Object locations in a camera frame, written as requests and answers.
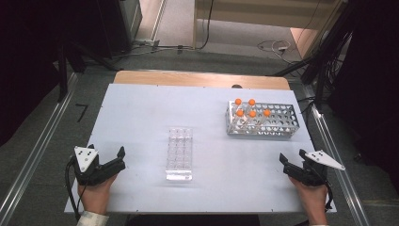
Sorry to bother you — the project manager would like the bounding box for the black metal stand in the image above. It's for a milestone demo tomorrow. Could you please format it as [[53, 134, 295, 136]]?
[[56, 40, 120, 104], [272, 0, 357, 111]]

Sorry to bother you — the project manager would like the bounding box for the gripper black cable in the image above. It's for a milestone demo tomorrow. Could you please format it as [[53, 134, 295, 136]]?
[[64, 155, 81, 221], [324, 179, 334, 211]]

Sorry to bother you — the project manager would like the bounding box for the clear acrylic tube rack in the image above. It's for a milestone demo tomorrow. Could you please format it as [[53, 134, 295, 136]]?
[[165, 126, 194, 182]]

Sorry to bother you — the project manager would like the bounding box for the beige table frame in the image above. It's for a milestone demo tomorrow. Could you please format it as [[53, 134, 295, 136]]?
[[192, 0, 346, 49]]

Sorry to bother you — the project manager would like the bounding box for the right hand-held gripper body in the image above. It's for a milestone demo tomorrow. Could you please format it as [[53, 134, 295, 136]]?
[[283, 150, 346, 186]]

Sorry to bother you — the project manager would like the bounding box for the grey power strip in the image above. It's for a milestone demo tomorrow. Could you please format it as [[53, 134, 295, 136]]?
[[134, 38, 161, 49]]

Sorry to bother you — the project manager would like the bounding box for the light brown panel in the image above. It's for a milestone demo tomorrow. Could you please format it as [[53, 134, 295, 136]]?
[[290, 27, 322, 59]]

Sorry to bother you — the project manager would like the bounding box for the perforated metal tube rack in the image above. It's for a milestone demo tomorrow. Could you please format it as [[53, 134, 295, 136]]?
[[225, 100, 300, 138]]

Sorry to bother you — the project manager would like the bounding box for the black cabinet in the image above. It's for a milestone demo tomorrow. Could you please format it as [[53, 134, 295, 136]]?
[[95, 0, 143, 59]]

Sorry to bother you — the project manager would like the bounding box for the hanging black cable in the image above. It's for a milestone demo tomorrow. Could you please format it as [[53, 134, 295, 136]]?
[[196, 0, 215, 51]]

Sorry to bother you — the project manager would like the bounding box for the metal floor rail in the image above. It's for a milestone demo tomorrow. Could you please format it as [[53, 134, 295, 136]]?
[[301, 84, 371, 226], [0, 72, 79, 226]]

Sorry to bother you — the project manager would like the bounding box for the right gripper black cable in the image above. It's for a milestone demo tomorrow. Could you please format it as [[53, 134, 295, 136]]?
[[324, 179, 334, 211]]

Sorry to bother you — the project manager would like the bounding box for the person's right hand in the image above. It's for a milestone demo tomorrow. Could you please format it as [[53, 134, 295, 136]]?
[[288, 176, 329, 218]]

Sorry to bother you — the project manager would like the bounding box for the white floor cable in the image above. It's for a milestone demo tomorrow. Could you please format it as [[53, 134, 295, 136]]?
[[257, 40, 294, 61]]

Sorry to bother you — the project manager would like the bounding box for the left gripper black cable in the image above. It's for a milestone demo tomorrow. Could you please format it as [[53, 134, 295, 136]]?
[[64, 155, 81, 221]]

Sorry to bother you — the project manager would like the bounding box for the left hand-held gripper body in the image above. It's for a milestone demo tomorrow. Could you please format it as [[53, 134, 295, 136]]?
[[73, 145, 120, 186]]

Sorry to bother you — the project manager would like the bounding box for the black curtain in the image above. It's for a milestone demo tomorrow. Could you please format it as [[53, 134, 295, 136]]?
[[0, 0, 104, 147], [327, 0, 399, 185]]

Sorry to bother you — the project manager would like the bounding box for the person's left hand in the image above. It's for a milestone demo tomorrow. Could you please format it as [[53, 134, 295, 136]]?
[[77, 173, 119, 216]]

